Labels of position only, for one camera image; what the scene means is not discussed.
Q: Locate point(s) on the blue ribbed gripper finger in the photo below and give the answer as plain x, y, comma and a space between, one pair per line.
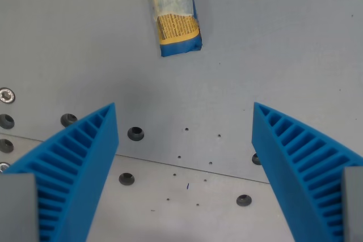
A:
283, 151
85, 151

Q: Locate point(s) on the blue yellow taped box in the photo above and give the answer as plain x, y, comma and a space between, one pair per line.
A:
175, 12

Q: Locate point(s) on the silver hex table bolt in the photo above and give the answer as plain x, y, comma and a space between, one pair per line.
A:
6, 95
3, 165

